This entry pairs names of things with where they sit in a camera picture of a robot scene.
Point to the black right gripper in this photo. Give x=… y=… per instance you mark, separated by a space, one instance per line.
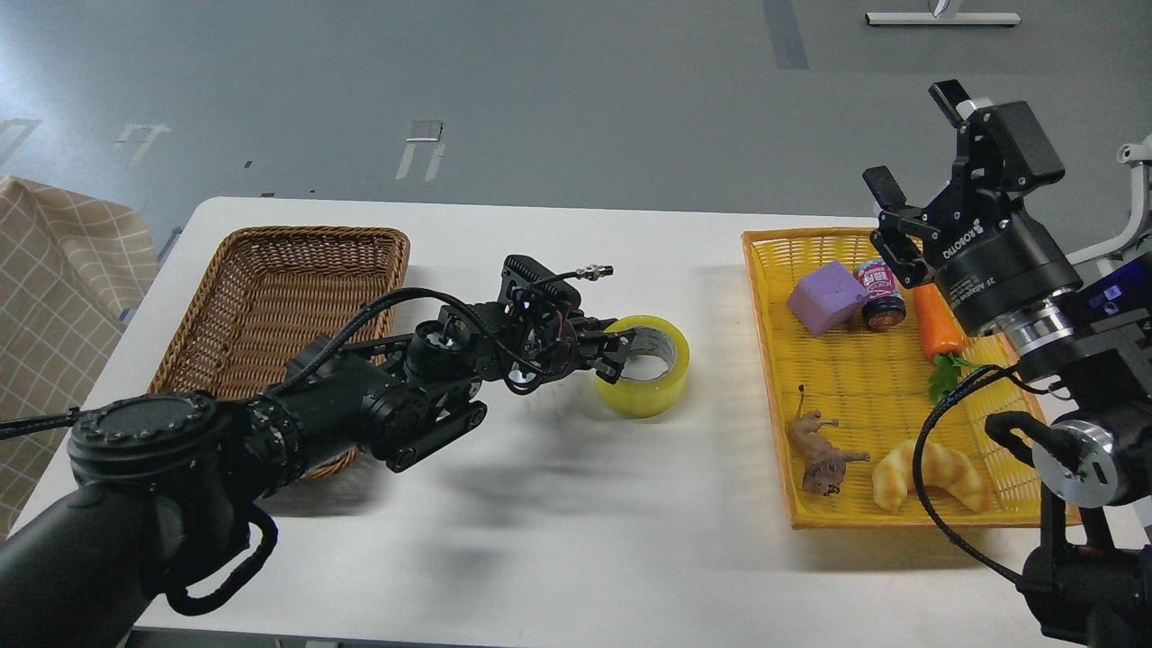
x=986 y=258

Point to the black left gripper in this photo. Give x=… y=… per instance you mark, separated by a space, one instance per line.
x=564 y=346

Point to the yellow tape roll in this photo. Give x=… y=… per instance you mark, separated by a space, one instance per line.
x=649 y=394

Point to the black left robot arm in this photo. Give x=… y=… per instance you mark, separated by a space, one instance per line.
x=166 y=504

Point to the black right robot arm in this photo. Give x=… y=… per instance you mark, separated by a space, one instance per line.
x=1078 y=584

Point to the small pink can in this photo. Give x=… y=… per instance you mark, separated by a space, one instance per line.
x=884 y=307

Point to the toy carrot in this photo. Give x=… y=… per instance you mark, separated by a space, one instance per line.
x=942 y=342

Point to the purple foam block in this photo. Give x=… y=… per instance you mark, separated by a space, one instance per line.
x=826 y=298

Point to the white stand base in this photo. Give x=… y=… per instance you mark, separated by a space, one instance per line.
x=943 y=13

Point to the yellow plastic basket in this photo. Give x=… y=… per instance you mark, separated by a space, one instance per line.
x=876 y=387

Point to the toy lion figure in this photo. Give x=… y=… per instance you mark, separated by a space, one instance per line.
x=825 y=465

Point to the toy croissant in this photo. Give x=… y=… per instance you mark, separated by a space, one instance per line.
x=942 y=467

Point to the brown wicker basket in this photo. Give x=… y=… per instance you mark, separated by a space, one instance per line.
x=267 y=293

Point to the beige checkered cloth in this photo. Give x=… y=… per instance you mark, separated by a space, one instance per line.
x=71 y=265

